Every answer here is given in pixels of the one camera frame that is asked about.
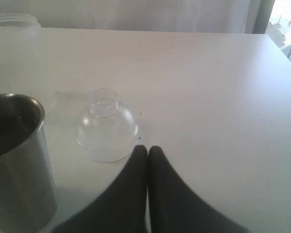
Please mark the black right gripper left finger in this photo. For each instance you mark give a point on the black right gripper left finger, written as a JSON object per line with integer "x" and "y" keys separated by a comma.
{"x": 121, "y": 208}

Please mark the clear dome strainer lid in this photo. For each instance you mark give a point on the clear dome strainer lid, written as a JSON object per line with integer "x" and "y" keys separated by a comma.
{"x": 107, "y": 130}

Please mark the stainless steel tumbler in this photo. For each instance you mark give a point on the stainless steel tumbler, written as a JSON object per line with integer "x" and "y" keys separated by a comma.
{"x": 27, "y": 190}

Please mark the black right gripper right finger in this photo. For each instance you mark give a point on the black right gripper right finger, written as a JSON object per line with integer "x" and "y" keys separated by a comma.
{"x": 175, "y": 207}

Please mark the translucent plastic container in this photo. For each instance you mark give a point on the translucent plastic container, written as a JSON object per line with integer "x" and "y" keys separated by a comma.
{"x": 23, "y": 67}

